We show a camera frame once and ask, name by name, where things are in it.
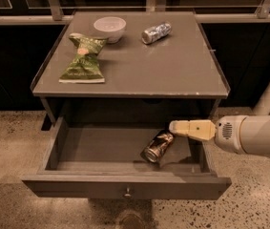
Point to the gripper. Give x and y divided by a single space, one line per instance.
227 133

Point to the orange soda can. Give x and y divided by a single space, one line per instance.
158 146

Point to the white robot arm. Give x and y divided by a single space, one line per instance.
239 134

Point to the metal drawer knob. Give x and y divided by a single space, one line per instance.
127 193

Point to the silver blue can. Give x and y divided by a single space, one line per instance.
155 33

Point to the grey open top drawer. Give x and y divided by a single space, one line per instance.
100 160

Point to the green chip bag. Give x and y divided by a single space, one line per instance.
84 68

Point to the white bowl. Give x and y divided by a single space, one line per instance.
110 27

